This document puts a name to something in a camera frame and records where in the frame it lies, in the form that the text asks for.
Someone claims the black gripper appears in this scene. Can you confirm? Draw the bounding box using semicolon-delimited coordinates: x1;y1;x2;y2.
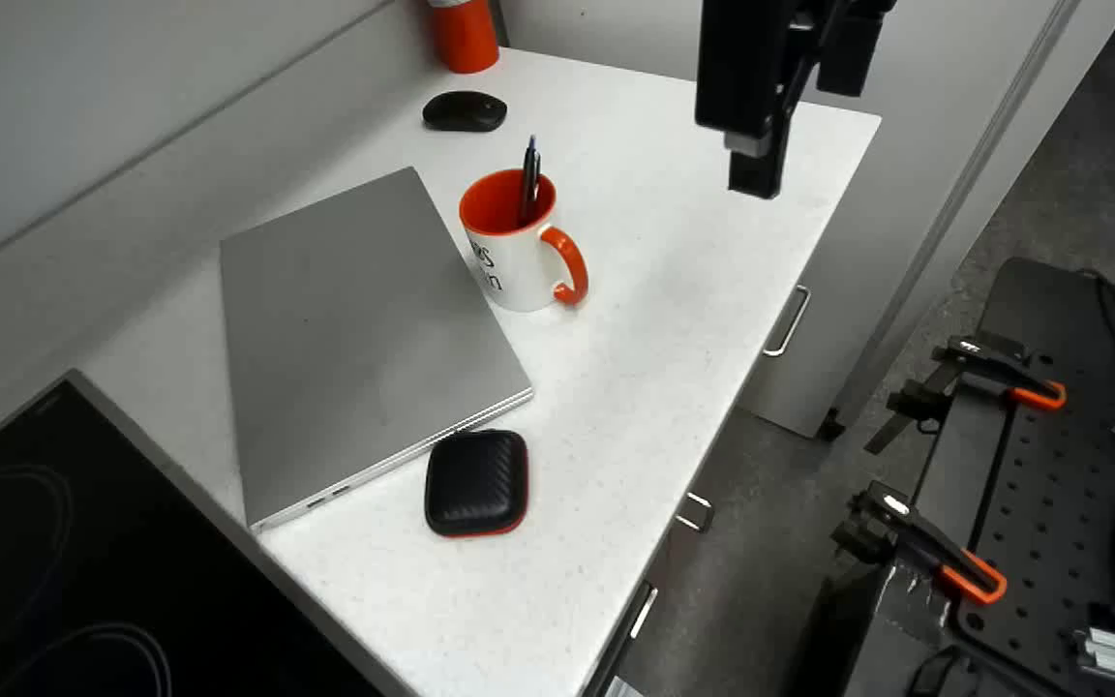
693;0;821;202

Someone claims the dark blue pen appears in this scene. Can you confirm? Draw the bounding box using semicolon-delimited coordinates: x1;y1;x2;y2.
517;130;551;224

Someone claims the wooden counter cabinet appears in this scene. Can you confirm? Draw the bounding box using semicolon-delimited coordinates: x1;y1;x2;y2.
581;110;891;697

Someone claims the black clamp with orange grip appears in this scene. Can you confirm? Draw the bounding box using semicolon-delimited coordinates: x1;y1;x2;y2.
882;332;1074;427
831;480;1016;610

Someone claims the black computer mouse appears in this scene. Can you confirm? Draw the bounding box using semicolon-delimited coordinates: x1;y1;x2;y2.
420;83;513;134

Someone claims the orange fire extinguisher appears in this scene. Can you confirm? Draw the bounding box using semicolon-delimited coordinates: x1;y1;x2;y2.
422;0;506;77

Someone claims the black zip case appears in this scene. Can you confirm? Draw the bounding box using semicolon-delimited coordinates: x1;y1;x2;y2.
422;427;536;543

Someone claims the silver closed laptop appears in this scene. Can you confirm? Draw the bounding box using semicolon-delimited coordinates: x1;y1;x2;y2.
217;161;540;533

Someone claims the black perforated robot table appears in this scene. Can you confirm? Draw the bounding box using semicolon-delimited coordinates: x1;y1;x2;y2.
826;256;1115;697

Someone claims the black glass cooktop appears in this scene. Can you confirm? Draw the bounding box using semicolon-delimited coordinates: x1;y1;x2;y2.
0;369;386;697

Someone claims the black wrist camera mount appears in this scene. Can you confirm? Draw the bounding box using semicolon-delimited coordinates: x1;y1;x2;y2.
812;0;906;101

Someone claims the silver drawer handle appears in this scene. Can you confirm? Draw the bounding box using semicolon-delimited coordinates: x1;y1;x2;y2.
759;283;817;365

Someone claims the white mug with orange handle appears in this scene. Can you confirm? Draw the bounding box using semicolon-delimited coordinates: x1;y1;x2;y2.
453;165;591;318

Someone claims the built-in oven with silver handle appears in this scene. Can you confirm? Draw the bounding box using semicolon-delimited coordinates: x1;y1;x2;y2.
600;582;665;697

